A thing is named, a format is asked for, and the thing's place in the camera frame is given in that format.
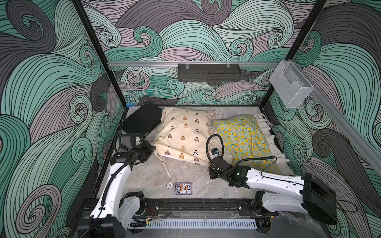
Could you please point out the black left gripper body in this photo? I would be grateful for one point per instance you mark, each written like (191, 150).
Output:
(143, 151)

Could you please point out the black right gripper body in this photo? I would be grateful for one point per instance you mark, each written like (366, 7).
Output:
(213, 174)

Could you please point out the yellow lemon print pillow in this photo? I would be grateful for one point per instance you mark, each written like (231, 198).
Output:
(249, 136)

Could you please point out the cream bear print pillow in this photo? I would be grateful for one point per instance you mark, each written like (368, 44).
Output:
(182, 135)

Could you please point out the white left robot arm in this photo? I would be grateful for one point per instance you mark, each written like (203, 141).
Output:
(115, 212)

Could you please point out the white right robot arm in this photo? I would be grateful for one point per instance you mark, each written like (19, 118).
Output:
(307, 194)

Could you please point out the black ribbed hard case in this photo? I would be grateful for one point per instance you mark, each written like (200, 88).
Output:
(143, 121)

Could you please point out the small round white token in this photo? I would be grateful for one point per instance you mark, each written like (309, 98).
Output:
(169, 185)

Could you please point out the playing card box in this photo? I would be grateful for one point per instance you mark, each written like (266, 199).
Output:
(183, 188)

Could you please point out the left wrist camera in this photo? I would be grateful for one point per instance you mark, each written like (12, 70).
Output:
(129, 141)

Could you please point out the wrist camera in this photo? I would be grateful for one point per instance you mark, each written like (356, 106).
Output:
(214, 153)
(129, 141)

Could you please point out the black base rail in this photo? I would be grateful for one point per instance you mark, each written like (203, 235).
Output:
(166, 207)

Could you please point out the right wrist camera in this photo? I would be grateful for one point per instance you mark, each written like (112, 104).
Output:
(214, 153)

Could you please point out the white slotted cable duct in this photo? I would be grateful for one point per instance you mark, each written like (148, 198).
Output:
(201, 224)

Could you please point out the aluminium rail back wall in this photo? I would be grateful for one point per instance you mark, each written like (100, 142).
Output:
(150, 63)

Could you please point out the aluminium rail wall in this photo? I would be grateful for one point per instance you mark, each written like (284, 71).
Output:
(354, 108)
(150, 63)

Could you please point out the black wall mounted tray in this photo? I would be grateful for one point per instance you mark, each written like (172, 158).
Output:
(209, 73)

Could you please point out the clear acrylic wall holder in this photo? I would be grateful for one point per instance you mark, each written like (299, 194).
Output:
(291, 84)

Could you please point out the aluminium rail right wall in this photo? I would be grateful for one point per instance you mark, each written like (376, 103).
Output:
(354, 108)

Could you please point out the black corner frame post left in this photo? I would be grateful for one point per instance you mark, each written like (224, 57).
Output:
(92, 36)

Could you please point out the black corner frame post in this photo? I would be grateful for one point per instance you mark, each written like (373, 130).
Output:
(309, 22)
(92, 36)

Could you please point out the black corner frame post right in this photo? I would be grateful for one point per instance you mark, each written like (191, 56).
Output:
(309, 22)

